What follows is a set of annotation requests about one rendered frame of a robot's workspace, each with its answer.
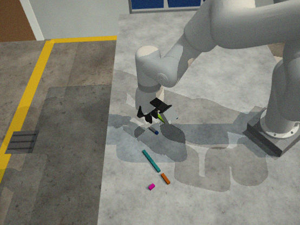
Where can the turquoise rod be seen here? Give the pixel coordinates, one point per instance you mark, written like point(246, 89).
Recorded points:
point(151, 161)

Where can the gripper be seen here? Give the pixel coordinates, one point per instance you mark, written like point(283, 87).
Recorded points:
point(142, 102)

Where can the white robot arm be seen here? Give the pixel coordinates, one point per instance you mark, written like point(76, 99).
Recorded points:
point(236, 24)

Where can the magenta rod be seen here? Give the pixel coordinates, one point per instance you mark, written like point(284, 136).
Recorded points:
point(151, 186)

